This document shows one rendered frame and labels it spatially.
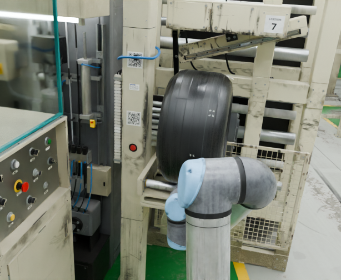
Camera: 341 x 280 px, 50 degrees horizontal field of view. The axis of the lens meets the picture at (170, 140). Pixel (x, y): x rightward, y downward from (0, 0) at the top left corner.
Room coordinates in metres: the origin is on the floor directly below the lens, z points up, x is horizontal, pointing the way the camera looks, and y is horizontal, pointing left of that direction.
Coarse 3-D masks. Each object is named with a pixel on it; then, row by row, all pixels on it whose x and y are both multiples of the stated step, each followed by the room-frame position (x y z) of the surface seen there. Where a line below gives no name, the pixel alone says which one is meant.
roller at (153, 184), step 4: (148, 180) 1.64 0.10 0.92; (152, 180) 1.64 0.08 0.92; (156, 180) 1.65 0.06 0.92; (148, 184) 1.63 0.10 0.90; (152, 184) 1.62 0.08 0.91; (156, 184) 1.62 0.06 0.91; (160, 184) 1.62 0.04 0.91; (164, 184) 1.62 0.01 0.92; (168, 184) 1.61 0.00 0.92; (172, 184) 1.61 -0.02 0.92; (176, 184) 1.61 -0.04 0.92; (156, 188) 1.62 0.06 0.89; (160, 188) 1.61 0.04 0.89; (164, 188) 1.61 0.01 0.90; (168, 188) 1.60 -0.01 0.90; (172, 188) 1.60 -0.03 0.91
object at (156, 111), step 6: (156, 96) 2.25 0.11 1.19; (162, 96) 2.24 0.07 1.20; (156, 102) 2.12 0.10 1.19; (156, 108) 2.11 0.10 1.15; (156, 114) 2.12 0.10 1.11; (156, 120) 2.11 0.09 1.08; (156, 126) 2.12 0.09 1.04; (156, 132) 2.11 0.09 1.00; (156, 138) 2.12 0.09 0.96; (156, 144) 2.11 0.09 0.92
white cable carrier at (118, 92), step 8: (120, 80) 1.75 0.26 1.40; (120, 88) 1.75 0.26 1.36; (120, 96) 1.75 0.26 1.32; (120, 104) 1.75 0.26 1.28; (120, 112) 1.75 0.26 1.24; (120, 120) 1.75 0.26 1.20; (120, 128) 1.75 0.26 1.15; (120, 136) 1.75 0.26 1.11; (120, 144) 1.75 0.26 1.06; (120, 152) 1.78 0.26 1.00
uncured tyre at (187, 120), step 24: (192, 72) 1.73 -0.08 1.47; (216, 72) 1.77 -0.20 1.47; (168, 96) 1.59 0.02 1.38; (192, 96) 1.56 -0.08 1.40; (216, 96) 1.56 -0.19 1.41; (168, 120) 1.51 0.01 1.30; (192, 120) 1.49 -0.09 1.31; (216, 120) 1.49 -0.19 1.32; (168, 144) 1.48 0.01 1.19; (192, 144) 1.46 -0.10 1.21; (216, 144) 1.46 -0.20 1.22; (168, 168) 1.50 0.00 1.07
